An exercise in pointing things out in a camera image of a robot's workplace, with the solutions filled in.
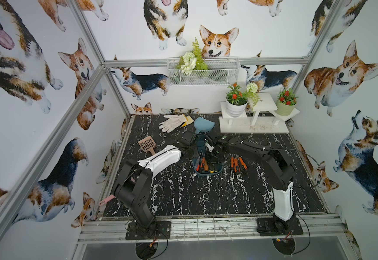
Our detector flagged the yellow cloth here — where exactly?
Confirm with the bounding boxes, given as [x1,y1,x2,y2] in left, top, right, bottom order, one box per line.
[181,115,194,127]

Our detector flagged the blue plastic dustpan scoop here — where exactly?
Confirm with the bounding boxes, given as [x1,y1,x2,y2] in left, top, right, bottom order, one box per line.
[194,117,215,134]

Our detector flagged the orange screwdriver in box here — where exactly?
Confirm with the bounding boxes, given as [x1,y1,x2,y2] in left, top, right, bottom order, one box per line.
[233,158,241,174]

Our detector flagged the green white artificial plant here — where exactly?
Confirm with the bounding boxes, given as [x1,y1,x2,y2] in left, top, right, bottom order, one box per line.
[177,38,208,76]

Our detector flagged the white stepped stand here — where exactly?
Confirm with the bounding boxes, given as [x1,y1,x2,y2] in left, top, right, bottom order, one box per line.
[219,93,299,134]

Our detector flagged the brown slotted scoop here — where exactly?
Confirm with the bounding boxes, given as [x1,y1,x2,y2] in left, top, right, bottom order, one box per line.
[138,136,156,155]

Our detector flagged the white wire wall basket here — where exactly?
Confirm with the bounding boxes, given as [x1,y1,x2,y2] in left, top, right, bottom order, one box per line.
[167,57,241,86]

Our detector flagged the green potted red flowers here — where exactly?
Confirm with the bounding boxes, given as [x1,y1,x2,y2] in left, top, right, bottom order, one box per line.
[276,89,298,116]

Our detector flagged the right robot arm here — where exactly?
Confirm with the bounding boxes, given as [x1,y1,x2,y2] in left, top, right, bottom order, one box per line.
[205,134,296,234]

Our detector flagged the white work glove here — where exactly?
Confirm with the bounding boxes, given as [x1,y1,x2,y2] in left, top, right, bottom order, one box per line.
[159,114,187,133]

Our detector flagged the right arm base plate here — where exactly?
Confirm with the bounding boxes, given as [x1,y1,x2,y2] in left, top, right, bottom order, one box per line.
[256,216,304,237]

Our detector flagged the orange screwdriver left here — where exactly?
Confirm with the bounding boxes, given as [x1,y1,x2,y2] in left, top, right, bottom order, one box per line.
[200,157,208,172]

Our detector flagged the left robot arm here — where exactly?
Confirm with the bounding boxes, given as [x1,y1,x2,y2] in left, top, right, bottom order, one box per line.
[112,131,200,238]

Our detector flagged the white potted red flowers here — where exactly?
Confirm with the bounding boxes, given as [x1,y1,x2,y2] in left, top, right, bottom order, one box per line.
[226,82,259,118]

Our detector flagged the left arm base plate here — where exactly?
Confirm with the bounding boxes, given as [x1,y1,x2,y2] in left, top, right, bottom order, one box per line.
[126,221,172,241]

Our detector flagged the teal storage box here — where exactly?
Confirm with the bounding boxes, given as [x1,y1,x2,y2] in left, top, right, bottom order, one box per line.
[192,133,224,177]

